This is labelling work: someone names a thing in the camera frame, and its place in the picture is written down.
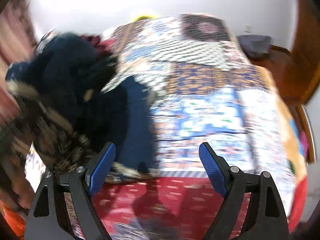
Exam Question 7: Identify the red blanket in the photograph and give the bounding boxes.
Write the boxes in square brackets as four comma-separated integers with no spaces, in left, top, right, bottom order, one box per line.
[92,177,253,239]

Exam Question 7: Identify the yellow round object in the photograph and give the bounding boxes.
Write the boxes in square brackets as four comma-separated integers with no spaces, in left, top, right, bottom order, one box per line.
[131,14,157,22]

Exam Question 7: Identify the pink striped curtain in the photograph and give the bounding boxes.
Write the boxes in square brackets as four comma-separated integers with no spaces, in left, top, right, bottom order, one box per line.
[0,1,37,110]

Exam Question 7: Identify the brown wooden door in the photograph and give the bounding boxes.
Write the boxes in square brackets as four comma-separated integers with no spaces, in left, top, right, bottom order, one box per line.
[250,0,320,107]

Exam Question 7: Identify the grey bag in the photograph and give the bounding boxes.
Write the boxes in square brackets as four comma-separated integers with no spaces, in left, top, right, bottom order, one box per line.
[237,34,272,58]

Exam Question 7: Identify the patchwork quilt bed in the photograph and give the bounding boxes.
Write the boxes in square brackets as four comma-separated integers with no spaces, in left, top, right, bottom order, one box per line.
[99,13,302,240]

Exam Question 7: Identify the dark fur-trimmed coat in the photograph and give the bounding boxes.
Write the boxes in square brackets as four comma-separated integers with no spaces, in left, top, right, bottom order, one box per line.
[0,33,150,182]

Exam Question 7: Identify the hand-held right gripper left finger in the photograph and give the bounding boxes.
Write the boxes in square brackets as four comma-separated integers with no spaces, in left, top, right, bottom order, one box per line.
[24,142,117,240]

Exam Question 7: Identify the navy blue pants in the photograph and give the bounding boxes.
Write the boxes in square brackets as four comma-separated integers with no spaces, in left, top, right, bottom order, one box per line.
[110,76,157,173]

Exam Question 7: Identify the yellow blanket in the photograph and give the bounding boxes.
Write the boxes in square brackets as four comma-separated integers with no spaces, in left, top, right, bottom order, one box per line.
[274,96,308,183]

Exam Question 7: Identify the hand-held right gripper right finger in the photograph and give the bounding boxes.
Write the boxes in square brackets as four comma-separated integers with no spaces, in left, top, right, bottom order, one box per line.
[199,142,290,240]

